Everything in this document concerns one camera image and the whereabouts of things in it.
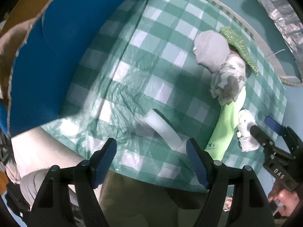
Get green checked tablecloth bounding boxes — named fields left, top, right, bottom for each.
left=41, top=0, right=288, bottom=193

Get person's olive trousers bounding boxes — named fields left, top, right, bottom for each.
left=99, top=170, right=215, bottom=227

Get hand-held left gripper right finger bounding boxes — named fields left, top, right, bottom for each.
left=186, top=138, right=276, bottom=227

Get blue cardboard box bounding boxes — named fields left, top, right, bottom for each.
left=0, top=0, right=143, bottom=139

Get silver foil sheet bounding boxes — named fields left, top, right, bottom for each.
left=247, top=0, right=303, bottom=81

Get camouflage patterned cloth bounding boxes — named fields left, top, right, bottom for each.
left=209, top=54, right=247, bottom=106

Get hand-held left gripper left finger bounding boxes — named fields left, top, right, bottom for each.
left=28, top=138, right=117, bottom=227

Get green glitter scouring sponge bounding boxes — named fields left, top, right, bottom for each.
left=218, top=26, right=259, bottom=75

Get light green cloth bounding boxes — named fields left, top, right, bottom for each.
left=204, top=86, right=247, bottom=161

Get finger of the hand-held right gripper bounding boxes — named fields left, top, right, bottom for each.
left=264, top=116, right=289, bottom=137
left=250, top=125, right=276, bottom=148

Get pale grey fabric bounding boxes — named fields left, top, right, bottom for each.
left=11, top=120, right=106, bottom=206

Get person's right hand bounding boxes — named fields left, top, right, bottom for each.
left=267, top=183, right=299, bottom=218

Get white grey cloth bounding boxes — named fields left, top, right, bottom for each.
left=236, top=109, right=261, bottom=152

